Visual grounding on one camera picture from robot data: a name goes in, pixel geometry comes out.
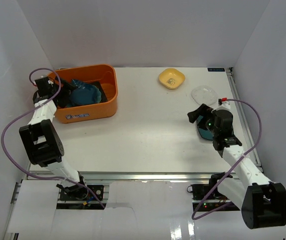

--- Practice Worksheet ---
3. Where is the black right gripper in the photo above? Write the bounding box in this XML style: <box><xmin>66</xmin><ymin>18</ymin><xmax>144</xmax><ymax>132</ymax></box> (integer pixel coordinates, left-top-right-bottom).
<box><xmin>187</xmin><ymin>104</ymin><xmax>218</xmax><ymax>137</ymax></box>

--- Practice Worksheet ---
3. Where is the dark blue leaf plate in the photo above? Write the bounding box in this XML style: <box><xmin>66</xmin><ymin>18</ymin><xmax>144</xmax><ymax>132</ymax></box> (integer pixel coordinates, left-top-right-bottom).
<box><xmin>69</xmin><ymin>78</ymin><xmax>103</xmax><ymax>106</ymax></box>

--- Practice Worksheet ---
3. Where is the teal square plate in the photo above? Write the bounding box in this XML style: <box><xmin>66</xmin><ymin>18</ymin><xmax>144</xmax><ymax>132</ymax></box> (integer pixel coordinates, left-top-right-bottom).
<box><xmin>195</xmin><ymin>116</ymin><xmax>213</xmax><ymax>141</ymax></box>

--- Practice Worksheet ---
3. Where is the teal scalloped round plate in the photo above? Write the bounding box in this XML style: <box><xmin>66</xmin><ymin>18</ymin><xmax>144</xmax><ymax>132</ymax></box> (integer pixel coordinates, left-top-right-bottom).
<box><xmin>67</xmin><ymin>84</ymin><xmax>102</xmax><ymax>108</ymax></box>

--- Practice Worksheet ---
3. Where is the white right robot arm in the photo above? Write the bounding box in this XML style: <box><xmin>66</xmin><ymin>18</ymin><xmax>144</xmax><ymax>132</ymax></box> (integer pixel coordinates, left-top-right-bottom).
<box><xmin>187</xmin><ymin>98</ymin><xmax>286</xmax><ymax>230</ymax></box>

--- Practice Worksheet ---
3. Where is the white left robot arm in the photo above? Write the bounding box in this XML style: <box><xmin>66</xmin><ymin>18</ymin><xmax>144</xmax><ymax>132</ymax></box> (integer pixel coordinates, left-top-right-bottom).
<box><xmin>19</xmin><ymin>76</ymin><xmax>88</xmax><ymax>200</ymax></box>

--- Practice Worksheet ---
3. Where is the orange plastic bin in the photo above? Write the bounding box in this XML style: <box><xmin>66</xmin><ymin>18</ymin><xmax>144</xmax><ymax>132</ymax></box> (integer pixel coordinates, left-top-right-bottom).
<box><xmin>55</xmin><ymin>64</ymin><xmax>118</xmax><ymax>124</ymax></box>

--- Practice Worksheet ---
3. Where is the clear glass plate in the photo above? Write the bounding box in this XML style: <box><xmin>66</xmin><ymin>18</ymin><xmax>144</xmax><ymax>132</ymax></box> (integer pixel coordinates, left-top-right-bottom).
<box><xmin>191</xmin><ymin>85</ymin><xmax>218</xmax><ymax>106</ymax></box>

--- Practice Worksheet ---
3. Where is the yellow square bowl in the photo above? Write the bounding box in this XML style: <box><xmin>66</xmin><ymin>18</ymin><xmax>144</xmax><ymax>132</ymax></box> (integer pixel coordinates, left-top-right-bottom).
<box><xmin>158</xmin><ymin>68</ymin><xmax>186</xmax><ymax>90</ymax></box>

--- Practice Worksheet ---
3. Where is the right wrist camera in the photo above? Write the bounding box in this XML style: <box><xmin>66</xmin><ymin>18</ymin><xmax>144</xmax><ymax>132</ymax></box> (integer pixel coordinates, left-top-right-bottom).
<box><xmin>216</xmin><ymin>97</ymin><xmax>231</xmax><ymax>111</ymax></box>

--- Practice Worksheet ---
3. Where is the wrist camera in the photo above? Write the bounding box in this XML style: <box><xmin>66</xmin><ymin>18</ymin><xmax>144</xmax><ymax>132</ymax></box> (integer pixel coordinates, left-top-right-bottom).
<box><xmin>35</xmin><ymin>76</ymin><xmax>53</xmax><ymax>89</ymax></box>
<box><xmin>216</xmin><ymin>97</ymin><xmax>231</xmax><ymax>111</ymax></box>

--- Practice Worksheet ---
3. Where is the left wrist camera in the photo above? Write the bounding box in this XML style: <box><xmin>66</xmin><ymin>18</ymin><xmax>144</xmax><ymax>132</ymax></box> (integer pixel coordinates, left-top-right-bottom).
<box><xmin>35</xmin><ymin>76</ymin><xmax>53</xmax><ymax>89</ymax></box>

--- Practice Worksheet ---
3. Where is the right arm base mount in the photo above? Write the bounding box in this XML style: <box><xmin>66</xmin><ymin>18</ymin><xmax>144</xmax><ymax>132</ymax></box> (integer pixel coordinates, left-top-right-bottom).
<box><xmin>187</xmin><ymin>183</ymin><xmax>241</xmax><ymax>212</ymax></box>

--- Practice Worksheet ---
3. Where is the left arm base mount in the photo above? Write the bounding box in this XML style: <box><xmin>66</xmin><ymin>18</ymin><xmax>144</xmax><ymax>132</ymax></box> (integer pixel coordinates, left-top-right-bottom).
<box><xmin>56</xmin><ymin>184</ymin><xmax>104</xmax><ymax>201</ymax></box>

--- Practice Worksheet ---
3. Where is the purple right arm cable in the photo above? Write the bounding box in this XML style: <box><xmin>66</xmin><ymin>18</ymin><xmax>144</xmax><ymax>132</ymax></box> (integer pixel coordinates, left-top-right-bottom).
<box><xmin>191</xmin><ymin>98</ymin><xmax>262</xmax><ymax>221</ymax></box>

